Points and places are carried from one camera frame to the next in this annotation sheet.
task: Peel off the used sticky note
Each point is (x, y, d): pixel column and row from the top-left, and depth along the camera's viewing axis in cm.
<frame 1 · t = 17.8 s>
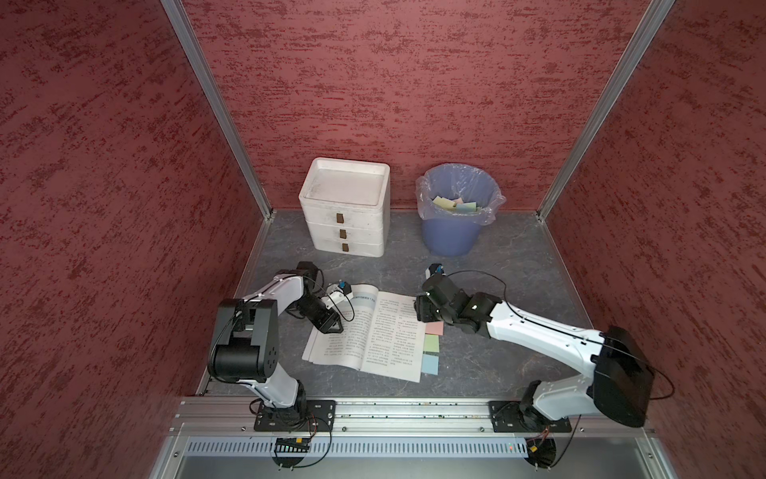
left hand: (332, 329, 87), fingers open
right hand: (422, 310, 83), fingers open
blue plastic trash bin: (454, 239, 102), point 10 cm above the table
clear plastic bin liner: (458, 192, 106), point 18 cm above the table
white three-drawer storage box: (348, 205, 91), point 25 cm above the table
open illustrated book: (381, 334, 89), on the table
pink sticky note: (435, 330, 89), point 2 cm above the table
green sticky note: (431, 343, 87), on the table
discarded sticky notes in bin: (457, 206, 106), point 15 cm above the table

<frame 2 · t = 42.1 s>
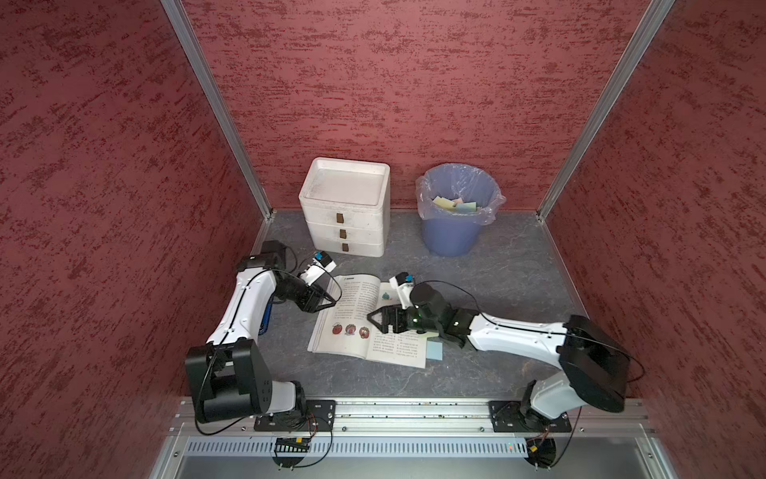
left hand: (324, 303, 80), fingers open
right hand: (378, 321, 79), fingers open
open illustrated book: (346, 327, 87), point 4 cm above the table
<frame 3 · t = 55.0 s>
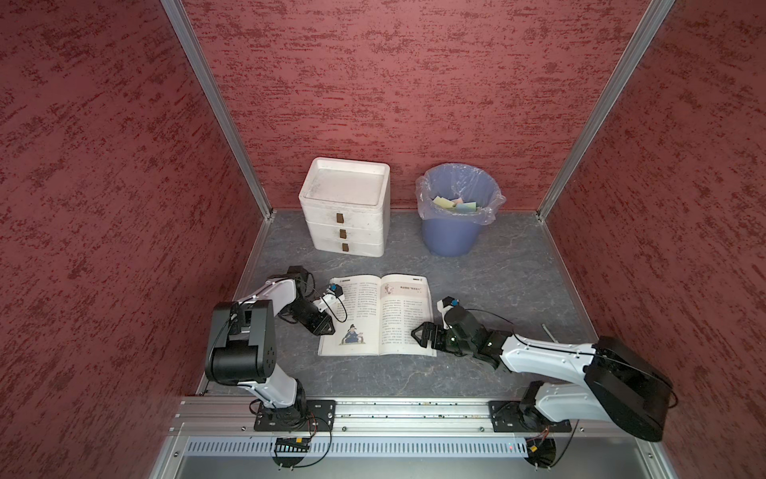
left hand: (325, 333, 88), fingers open
right hand: (422, 342, 85), fingers open
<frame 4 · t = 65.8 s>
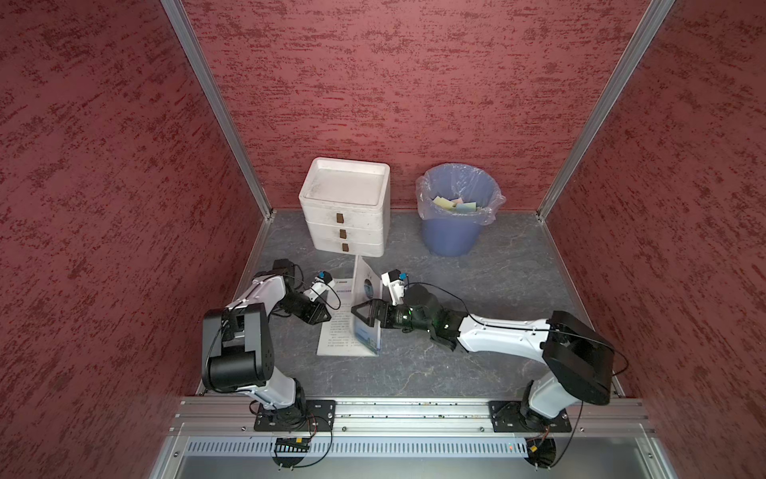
left hand: (322, 320, 88), fingers open
right hand: (361, 317, 76), fingers open
open illustrated book: (349, 334, 74), point 16 cm above the table
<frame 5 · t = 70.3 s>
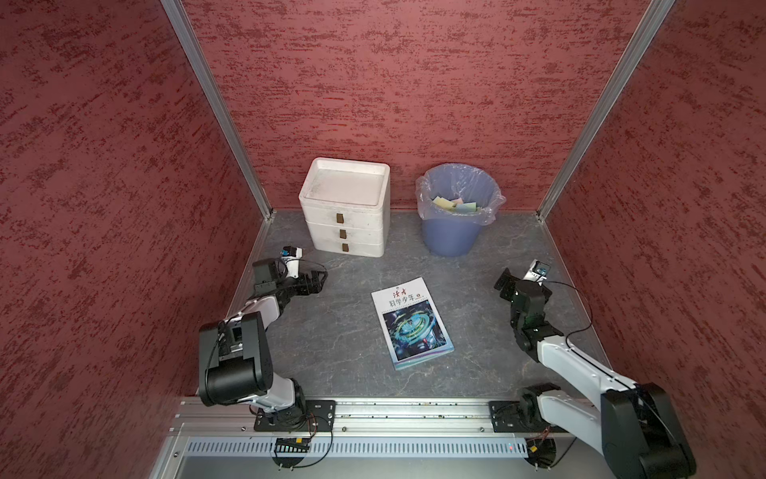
left hand: (314, 277, 93), fingers open
right hand: (516, 278, 87), fingers open
open illustrated book: (413, 324, 91), on the table
